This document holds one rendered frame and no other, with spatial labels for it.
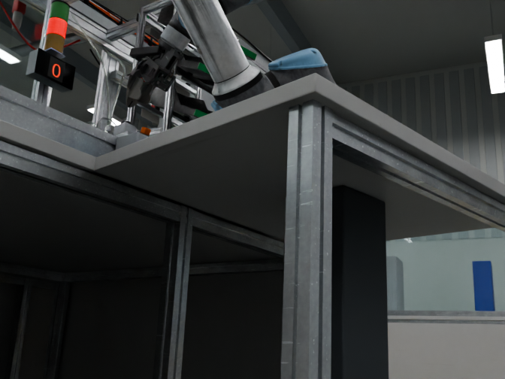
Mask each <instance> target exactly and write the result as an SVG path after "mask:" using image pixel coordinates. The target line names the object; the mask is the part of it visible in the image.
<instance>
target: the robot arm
mask: <svg viewBox="0 0 505 379"><path fill-rule="evenodd" d="M171 1H172V3H173V5H174V7H175V8H176V10H177V11H176V13H175V14H174V15H173V17H172V19H171V21H170V22H169V24H168V25H167V26H166V27H165V30H164V31H163V33H162V34H161V38H162V39H161V38H160V39H159V40H158V43H160V44H161V45H162V47H161V46H151V47H136V48H132V49H131V52H130V54H129V55H130V56H131V57H132V58H134V59H136V60H137V61H139V64H137V65H136V66H135V68H134V69H133V70H132V72H131V74H130V75H129V81H128V85H127V91H126V100H125V101H126V106H127V107H128V108H131V107H133V106H135V105H136V104H137V103H139V102H140V103H143V104H145V105H148V104H149V103H150V101H151V98H150V93H151V91H152V90H154V89H155V88H156V87H157V88H159V89H161V90H162V91H166V92H167V91H168V89H169V88H170V86H171V84H172V83H173V82H174V80H175V78H176V76H175V75H174V70H173V72H171V70H172V68H173V67H174V65H175V63H176V62H177V60H178V59H180V60H182V59H183V57H184V56H183V55H182V54H181V52H180V51H182V52H183V51H184V50H185V49H186V46H187V45H188V43H189V42H190V41H191V39H192V41H193V43H194V45H195V47H196V49H197V51H198V53H199V54H200V56H201V58H202V60H203V62H204V64H205V66H206V68H207V70H208V71H209V73H210V76H211V77H212V79H213V82H214V86H213V91H212V94H213V97H214V98H215V100H213V102H212V103H211V106H212V108H213V109H214V110H215V111H218V110H220V109H223V108H226V107H228V106H230V105H233V104H236V103H238V102H242V101H243V100H246V99H249V98H252V97H253V96H257V95H259V94H262V93H264V92H267V91H269V90H272V89H275V88H277V87H279V86H282V85H285V84H287V83H290V82H292V81H295V80H298V79H300V78H303V77H306V76H308V75H310V74H313V73H317V74H319V75H321V76H322V77H324V78H325V79H327V80H329V81H331V82H332V83H334V84H335V82H334V79H333V77H332V76H331V73H330V71H329V69H328V64H327V63H325V60H324V59H323V57H322V54H321V53H320V52H319V51H318V50H317V49H315V48H309V49H305V50H301V51H298V52H295V53H292V54H289V55H287V56H284V57H281V58H279V59H276V60H275V61H273V62H270V63H269V64H268V69H269V70H270V71H269V72H267V73H265V74H262V73H261V71H260V69H259V68H257V67H255V66H252V65H250V64H249V63H248V61H247V59H246V57H245V55H244V53H243V51H242V49H241V47H240V44H239V42H238V40H237V38H236V36H235V34H234V32H233V30H232V28H231V26H230V24H229V22H228V20H227V18H226V16H225V15H227V14H229V13H231V12H232V11H235V10H237V9H238V8H240V7H242V6H244V5H248V4H249V3H250V2H251V1H252V0H171ZM172 27H173V28H172ZM141 77H144V80H146V81H147V82H144V80H143V79H142V78H141ZM169 84H170V85H169Z"/></svg>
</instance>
